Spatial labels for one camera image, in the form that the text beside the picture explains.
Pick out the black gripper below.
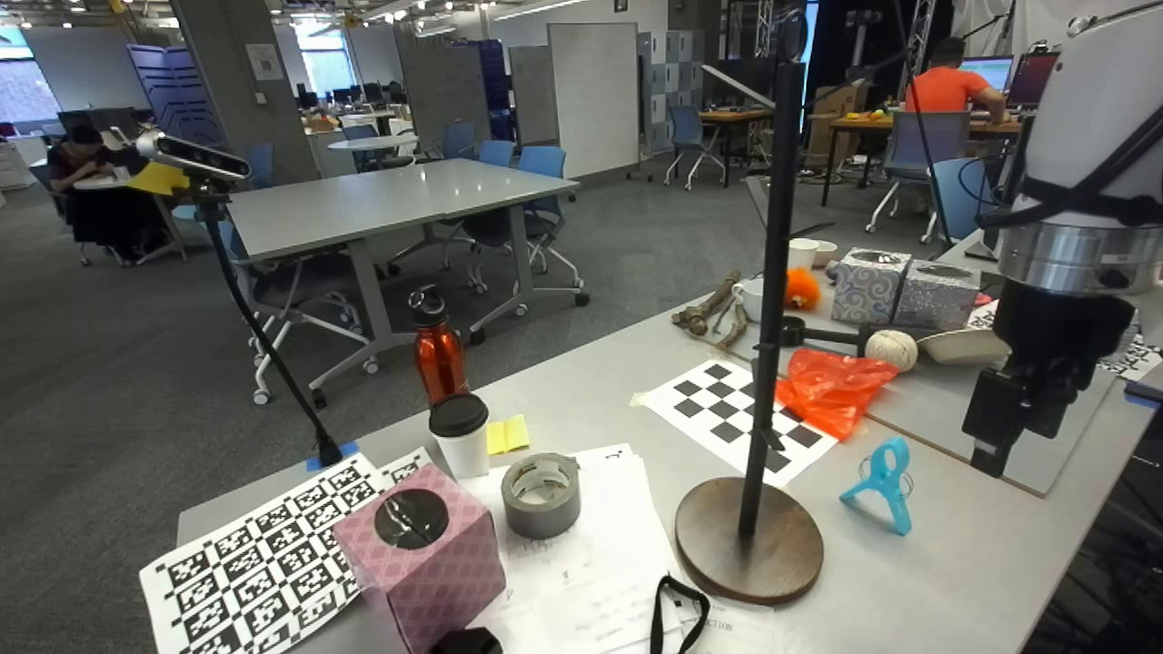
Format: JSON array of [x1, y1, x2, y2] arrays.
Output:
[[962, 282, 1139, 479]]

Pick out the light blue plastic peg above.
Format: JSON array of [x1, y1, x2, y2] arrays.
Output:
[[836, 433, 921, 542]]

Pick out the black pole wooden base stand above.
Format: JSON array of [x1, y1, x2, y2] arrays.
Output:
[[674, 0, 830, 606]]

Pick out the beige shallow bowl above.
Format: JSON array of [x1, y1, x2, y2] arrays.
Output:
[[915, 324, 1018, 369]]

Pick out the grey board wooden edge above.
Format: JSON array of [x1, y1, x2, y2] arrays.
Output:
[[866, 342, 1123, 500]]

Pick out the blue patterned tissue box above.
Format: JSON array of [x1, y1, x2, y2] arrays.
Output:
[[894, 259, 988, 339], [830, 244, 915, 330]]

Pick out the white ball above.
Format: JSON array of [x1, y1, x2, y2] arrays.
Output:
[[862, 324, 925, 373]]

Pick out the orange plastic bag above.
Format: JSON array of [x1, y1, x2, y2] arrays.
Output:
[[773, 344, 906, 444]]

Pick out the orange fuzzy toy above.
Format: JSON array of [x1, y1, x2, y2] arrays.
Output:
[[780, 265, 830, 317]]

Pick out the small white cup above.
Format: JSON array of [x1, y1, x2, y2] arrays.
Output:
[[786, 237, 841, 277]]

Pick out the grey office chair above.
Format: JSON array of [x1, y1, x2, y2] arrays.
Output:
[[862, 106, 975, 244]]

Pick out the white round cup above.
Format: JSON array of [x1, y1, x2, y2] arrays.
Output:
[[732, 272, 772, 324]]

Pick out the black white checkerboard sheet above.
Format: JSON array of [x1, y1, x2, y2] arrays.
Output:
[[630, 351, 843, 493]]

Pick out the wooden table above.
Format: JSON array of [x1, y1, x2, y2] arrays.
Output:
[[817, 106, 1031, 210]]

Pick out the person in orange shirt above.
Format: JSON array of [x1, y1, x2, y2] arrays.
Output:
[[900, 31, 1012, 124]]

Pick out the open laptop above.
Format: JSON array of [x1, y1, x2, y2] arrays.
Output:
[[961, 49, 1023, 103]]

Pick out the white handwritten paper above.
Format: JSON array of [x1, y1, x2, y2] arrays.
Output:
[[464, 440, 676, 609]]

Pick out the large white printed paper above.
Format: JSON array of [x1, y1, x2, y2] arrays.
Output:
[[482, 565, 791, 654]]

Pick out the grey tape roll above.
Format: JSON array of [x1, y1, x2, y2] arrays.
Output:
[[499, 450, 585, 542]]

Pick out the yellow sticky notes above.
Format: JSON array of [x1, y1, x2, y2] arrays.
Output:
[[482, 410, 533, 462]]

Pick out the white partition panel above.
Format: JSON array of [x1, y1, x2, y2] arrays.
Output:
[[547, 17, 642, 184]]

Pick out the white cup black lid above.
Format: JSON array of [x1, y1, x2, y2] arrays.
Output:
[[424, 387, 496, 483]]

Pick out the red water bottle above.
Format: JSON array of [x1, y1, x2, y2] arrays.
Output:
[[404, 281, 473, 410]]

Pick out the small black object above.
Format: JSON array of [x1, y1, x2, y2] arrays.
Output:
[[424, 625, 508, 654]]

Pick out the pink tissue box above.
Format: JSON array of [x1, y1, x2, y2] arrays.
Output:
[[331, 462, 508, 654]]

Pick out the grey office table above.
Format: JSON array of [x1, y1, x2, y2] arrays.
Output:
[[224, 152, 585, 410]]

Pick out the blue tape piece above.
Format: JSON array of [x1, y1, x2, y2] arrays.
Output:
[[298, 440, 362, 477]]

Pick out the seated person dark clothes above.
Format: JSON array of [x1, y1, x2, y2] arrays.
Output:
[[43, 113, 173, 270]]

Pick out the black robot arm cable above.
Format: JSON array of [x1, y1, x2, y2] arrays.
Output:
[[978, 106, 1163, 237]]

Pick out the black gooseneck camera stand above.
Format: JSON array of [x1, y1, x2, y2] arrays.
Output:
[[190, 176, 353, 472]]

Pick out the black stereo camera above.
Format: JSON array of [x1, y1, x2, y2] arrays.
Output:
[[132, 128, 256, 191]]

